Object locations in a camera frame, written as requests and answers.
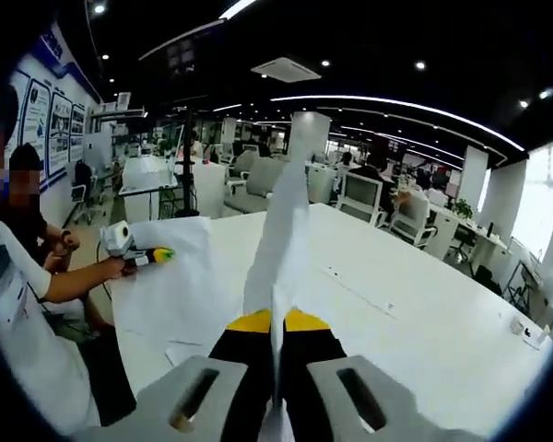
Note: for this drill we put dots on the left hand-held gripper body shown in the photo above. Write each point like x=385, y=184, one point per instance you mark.
x=110, y=246

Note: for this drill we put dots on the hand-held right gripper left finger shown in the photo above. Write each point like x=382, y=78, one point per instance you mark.
x=152, y=414

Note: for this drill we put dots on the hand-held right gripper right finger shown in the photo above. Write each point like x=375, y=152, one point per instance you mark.
x=396, y=414

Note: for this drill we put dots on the person's left hand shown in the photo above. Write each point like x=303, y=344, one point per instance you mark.
x=117, y=269

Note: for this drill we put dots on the person's black trousers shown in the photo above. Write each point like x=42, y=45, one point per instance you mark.
x=110, y=387

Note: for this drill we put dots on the black office chair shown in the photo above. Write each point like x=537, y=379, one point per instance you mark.
x=84, y=177

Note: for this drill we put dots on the white side desk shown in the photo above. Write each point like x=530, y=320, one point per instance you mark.
x=143, y=172

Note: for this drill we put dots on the black monitor pole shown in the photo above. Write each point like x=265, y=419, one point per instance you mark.
x=190, y=161

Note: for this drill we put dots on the grey office chair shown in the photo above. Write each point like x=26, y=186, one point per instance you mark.
x=262, y=179

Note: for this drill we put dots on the small white box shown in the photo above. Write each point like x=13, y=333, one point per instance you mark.
x=517, y=326

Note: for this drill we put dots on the small white desk stand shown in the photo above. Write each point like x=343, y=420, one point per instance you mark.
x=538, y=336

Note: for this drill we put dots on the white mesh office chair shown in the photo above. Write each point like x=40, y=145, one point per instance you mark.
x=359, y=193

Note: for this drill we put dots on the potted green plant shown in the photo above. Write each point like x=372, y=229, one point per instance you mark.
x=464, y=208

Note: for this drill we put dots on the ceiling air vent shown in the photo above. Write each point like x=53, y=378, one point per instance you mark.
x=285, y=70

